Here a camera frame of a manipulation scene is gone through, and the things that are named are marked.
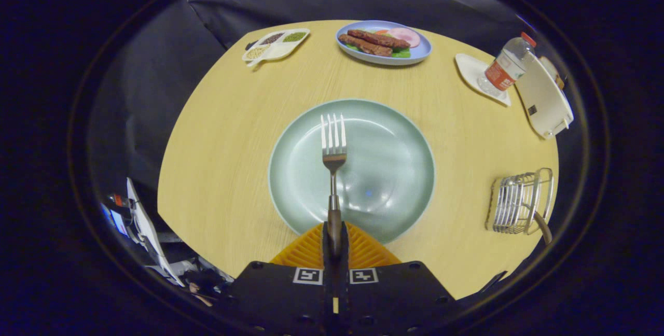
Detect light green plate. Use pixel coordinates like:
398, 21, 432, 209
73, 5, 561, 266
268, 99, 436, 245

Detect white flat panel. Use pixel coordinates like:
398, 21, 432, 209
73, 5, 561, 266
126, 178, 185, 287

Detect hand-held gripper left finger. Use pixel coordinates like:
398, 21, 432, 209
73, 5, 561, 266
228, 221, 337, 334

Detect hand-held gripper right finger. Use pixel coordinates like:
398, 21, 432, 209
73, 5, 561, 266
335, 221, 457, 334

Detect toast slice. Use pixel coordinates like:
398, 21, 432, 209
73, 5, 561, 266
539, 56, 563, 90

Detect green lettuce leaf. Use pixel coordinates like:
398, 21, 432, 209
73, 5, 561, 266
345, 40, 411, 59

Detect white toaster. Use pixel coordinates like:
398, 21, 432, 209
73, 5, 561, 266
515, 51, 575, 140

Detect brown meat strip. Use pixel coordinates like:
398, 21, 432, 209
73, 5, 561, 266
348, 29, 410, 49
338, 34, 393, 57

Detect white divided condiment dish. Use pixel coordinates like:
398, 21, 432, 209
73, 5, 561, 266
242, 28, 311, 67

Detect white square coaster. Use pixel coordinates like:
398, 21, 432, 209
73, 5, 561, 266
455, 53, 512, 107

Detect pink ham slice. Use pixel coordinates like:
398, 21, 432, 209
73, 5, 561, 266
386, 27, 422, 48

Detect red-capped water bottle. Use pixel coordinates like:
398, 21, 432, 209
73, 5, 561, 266
477, 32, 537, 98

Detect blue plate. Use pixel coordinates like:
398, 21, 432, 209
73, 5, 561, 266
335, 20, 433, 66

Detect wooden-handled metal fork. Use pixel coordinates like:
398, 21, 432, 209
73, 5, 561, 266
320, 114, 348, 259

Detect metal wire cutlery rack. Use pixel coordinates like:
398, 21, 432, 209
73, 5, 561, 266
485, 168, 555, 235

